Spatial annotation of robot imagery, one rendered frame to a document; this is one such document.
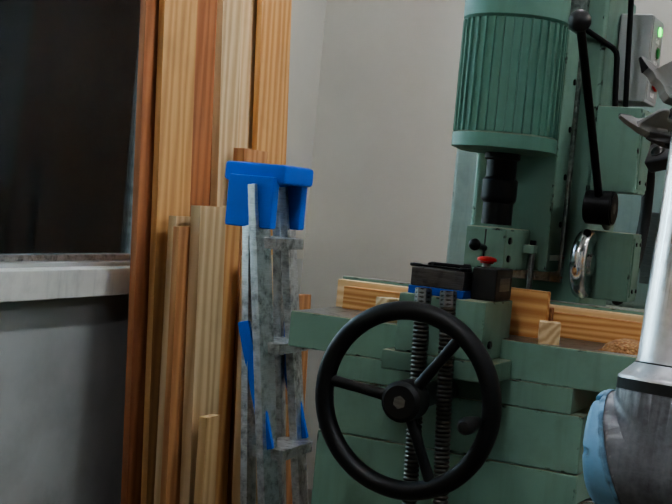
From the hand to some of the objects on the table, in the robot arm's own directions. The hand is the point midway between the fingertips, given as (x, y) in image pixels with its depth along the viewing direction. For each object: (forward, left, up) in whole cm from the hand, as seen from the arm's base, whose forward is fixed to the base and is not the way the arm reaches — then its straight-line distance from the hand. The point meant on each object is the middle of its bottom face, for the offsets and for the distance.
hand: (625, 87), depth 193 cm
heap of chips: (-5, -1, -40) cm, 41 cm away
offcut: (+6, +4, -40) cm, 41 cm away
